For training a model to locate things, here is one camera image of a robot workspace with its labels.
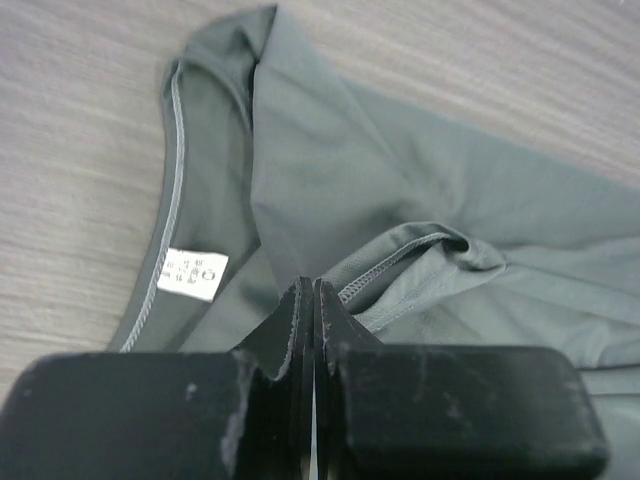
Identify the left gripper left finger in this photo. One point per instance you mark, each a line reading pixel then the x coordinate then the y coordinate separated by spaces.
pixel 242 414

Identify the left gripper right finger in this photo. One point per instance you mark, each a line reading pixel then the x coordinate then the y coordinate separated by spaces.
pixel 408 411

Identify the grey t shirt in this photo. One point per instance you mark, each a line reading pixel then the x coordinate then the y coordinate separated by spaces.
pixel 431 231

